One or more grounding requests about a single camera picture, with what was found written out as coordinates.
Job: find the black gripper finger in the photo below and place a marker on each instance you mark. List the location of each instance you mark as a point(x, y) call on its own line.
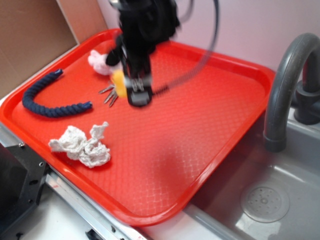
point(116, 55)
point(137, 78)

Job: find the yellow rubber duck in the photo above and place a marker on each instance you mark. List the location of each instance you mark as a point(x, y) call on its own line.
point(118, 79)

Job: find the grey curved faucet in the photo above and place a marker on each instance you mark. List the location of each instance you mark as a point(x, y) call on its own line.
point(282, 94)

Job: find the silver key bunch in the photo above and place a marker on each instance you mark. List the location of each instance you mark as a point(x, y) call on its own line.
point(111, 96)

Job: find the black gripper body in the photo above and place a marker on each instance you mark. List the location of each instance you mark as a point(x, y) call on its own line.
point(147, 23)

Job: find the grey sink basin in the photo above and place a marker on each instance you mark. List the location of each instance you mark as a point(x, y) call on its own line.
point(296, 170)

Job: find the brown cardboard panel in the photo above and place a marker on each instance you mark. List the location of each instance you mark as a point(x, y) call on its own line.
point(33, 33)

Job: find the pink plush toy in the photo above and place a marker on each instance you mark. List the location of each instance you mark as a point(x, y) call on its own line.
point(98, 62)

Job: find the dark grey faucet handle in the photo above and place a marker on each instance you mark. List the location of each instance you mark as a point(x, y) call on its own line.
point(307, 93)

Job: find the crumpled white cloth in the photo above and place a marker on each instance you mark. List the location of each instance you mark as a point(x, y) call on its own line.
point(91, 152)

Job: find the round sink drain strainer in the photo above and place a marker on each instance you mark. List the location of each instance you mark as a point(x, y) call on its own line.
point(264, 203)

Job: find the black metal bracket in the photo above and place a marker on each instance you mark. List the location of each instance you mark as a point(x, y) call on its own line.
point(22, 176)

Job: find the red plastic tray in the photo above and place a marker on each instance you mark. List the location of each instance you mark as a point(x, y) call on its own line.
point(161, 154)

